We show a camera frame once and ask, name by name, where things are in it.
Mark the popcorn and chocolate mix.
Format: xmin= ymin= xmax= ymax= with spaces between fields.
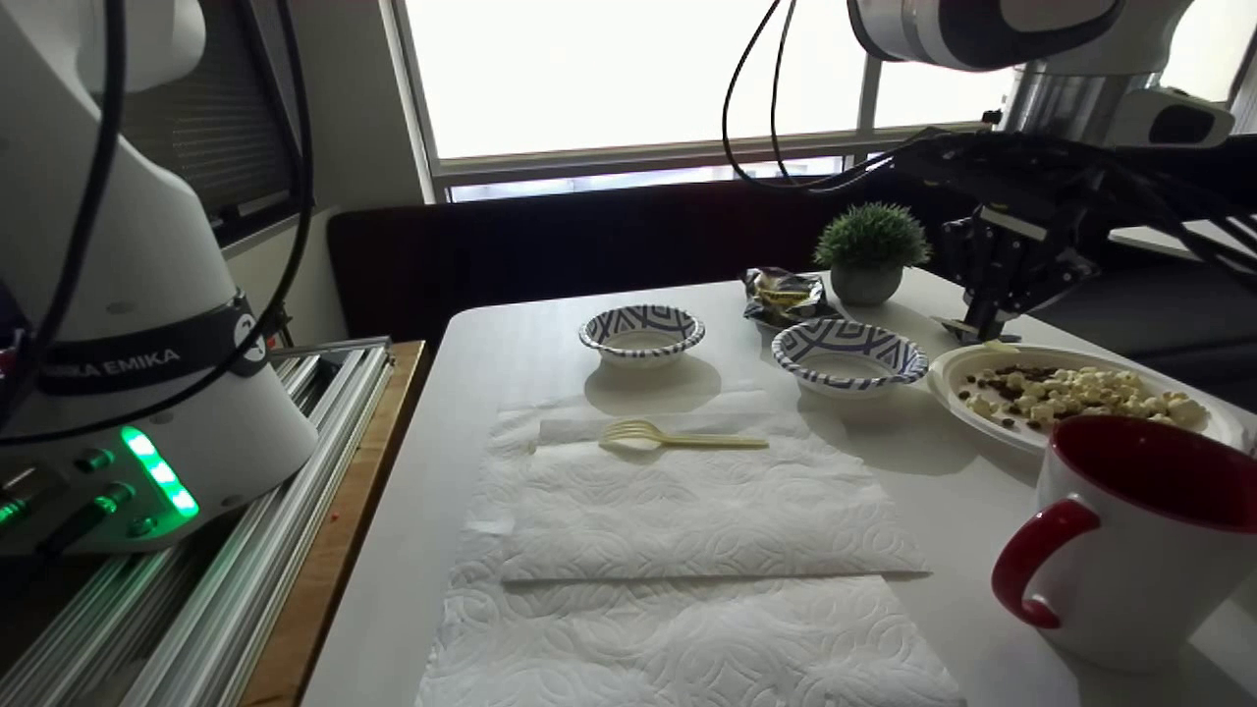
xmin=953 ymin=360 xmax=1212 ymax=435

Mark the small green potted plant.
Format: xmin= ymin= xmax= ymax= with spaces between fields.
xmin=813 ymin=198 xmax=935 ymax=312

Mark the wooden base board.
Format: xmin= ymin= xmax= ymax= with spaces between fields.
xmin=238 ymin=339 xmax=432 ymax=707

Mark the bowl of popcorn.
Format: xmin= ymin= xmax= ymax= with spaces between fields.
xmin=924 ymin=339 xmax=1248 ymax=463

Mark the aluminium rail frame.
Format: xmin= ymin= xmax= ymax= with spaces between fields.
xmin=0 ymin=341 xmax=398 ymax=707

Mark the white mug red handle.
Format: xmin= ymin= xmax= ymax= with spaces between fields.
xmin=988 ymin=414 xmax=1257 ymax=679

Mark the orange black clamp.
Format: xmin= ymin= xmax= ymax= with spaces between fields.
xmin=256 ymin=299 xmax=300 ymax=360

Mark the large white paper towel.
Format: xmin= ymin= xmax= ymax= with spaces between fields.
xmin=411 ymin=391 xmax=973 ymax=707

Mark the black sofa bench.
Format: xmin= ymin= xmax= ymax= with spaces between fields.
xmin=326 ymin=131 xmax=1257 ymax=410

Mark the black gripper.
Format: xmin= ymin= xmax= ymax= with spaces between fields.
xmin=937 ymin=205 xmax=1101 ymax=345

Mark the blue patterned paper bowl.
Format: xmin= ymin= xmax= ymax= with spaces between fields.
xmin=767 ymin=315 xmax=935 ymax=396
xmin=573 ymin=304 xmax=712 ymax=368

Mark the folded white paper towel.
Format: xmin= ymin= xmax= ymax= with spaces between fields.
xmin=493 ymin=435 xmax=935 ymax=588

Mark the white side table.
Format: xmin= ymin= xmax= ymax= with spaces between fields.
xmin=1108 ymin=216 xmax=1257 ymax=271

